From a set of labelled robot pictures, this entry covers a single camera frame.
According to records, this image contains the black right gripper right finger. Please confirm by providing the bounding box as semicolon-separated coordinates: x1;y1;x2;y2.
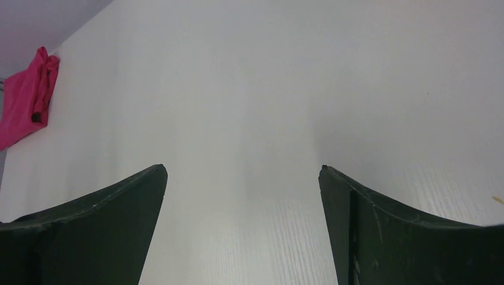
319;165;503;285

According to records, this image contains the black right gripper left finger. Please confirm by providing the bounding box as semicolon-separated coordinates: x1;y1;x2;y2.
1;164;168;284

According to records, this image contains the folded red t-shirt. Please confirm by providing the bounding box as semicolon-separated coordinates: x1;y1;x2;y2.
1;46;59;151

